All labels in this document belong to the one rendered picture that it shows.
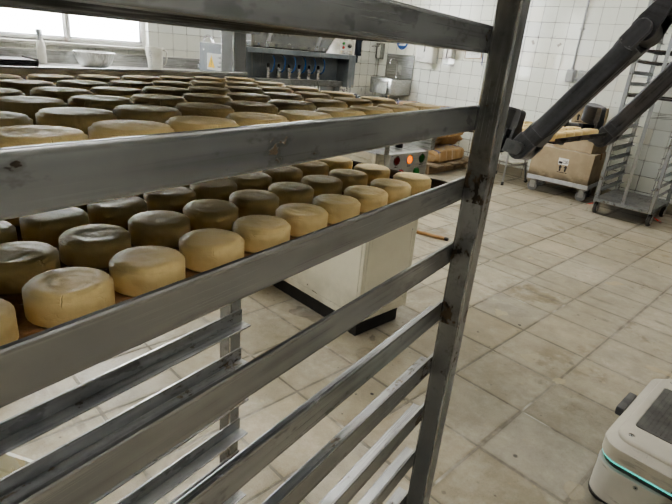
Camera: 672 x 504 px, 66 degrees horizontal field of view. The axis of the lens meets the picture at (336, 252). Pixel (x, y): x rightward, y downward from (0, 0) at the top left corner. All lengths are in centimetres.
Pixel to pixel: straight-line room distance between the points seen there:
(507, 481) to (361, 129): 152
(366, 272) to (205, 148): 192
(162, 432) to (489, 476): 153
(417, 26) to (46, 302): 37
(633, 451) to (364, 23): 149
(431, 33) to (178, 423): 40
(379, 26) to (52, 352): 33
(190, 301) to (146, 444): 10
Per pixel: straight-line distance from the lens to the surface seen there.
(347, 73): 284
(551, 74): 625
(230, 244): 40
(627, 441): 174
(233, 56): 91
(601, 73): 148
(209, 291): 35
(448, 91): 688
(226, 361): 108
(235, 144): 33
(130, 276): 36
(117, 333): 31
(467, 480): 179
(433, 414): 84
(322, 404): 54
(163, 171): 30
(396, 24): 47
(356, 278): 222
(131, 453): 37
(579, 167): 562
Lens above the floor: 121
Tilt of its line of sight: 22 degrees down
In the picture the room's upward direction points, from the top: 5 degrees clockwise
